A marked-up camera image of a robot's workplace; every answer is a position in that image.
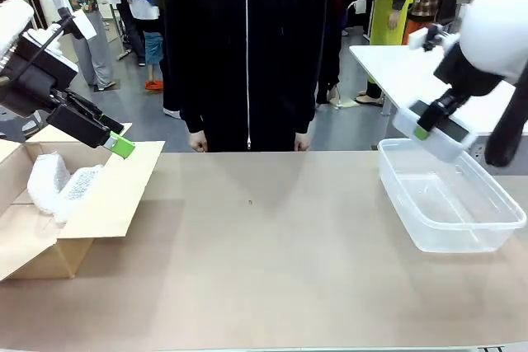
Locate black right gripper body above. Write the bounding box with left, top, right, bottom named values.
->
left=433, top=45, right=507, bottom=100

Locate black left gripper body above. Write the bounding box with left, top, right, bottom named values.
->
left=0, top=34, right=79, bottom=119

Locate unwrapped white digital clock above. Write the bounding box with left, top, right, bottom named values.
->
left=391, top=98, right=479, bottom=163

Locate bubble-wrapped clock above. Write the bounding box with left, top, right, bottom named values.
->
left=26, top=153, right=72, bottom=215
left=52, top=164, right=104, bottom=225

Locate person's right hand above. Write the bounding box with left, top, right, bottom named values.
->
left=188, top=129, right=210, bottom=153

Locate open cardboard box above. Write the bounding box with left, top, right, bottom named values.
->
left=0, top=123, right=166, bottom=283

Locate clear plastic container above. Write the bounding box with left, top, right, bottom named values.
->
left=377, top=137, right=528, bottom=254

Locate mannequin yellow apron black jacket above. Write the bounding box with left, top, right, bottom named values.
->
left=354, top=0, right=416, bottom=108

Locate person torso black zip jacket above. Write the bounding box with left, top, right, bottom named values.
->
left=162, top=0, right=343, bottom=153

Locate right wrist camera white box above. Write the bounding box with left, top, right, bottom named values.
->
left=407, top=24, right=446, bottom=53

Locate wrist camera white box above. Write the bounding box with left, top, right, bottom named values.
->
left=57, top=7, right=97, bottom=40
left=407, top=24, right=446, bottom=53

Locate black right arm cable sleeve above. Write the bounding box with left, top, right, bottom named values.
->
left=484, top=75, right=528, bottom=168

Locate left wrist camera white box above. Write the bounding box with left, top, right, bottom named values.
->
left=57, top=7, right=97, bottom=40

